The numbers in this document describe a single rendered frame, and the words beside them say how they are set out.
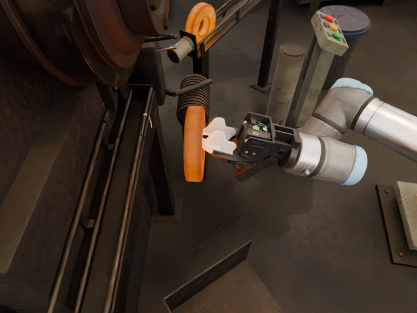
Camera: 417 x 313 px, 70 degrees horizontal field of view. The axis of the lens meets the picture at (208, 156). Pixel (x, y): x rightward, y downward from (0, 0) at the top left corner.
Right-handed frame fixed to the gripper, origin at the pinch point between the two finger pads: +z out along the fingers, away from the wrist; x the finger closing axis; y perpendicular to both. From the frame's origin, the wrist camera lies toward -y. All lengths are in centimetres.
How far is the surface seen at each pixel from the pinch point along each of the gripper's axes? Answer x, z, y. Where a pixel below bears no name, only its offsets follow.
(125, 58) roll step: -8.4, 16.5, 8.3
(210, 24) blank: -71, -5, -13
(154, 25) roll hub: -7.9, 12.0, 16.8
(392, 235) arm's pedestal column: -17, -105, -55
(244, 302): 25.4, -17.7, -20.2
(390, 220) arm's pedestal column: -25, -106, -54
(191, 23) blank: -63, 3, -10
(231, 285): 22.0, -14.9, -20.6
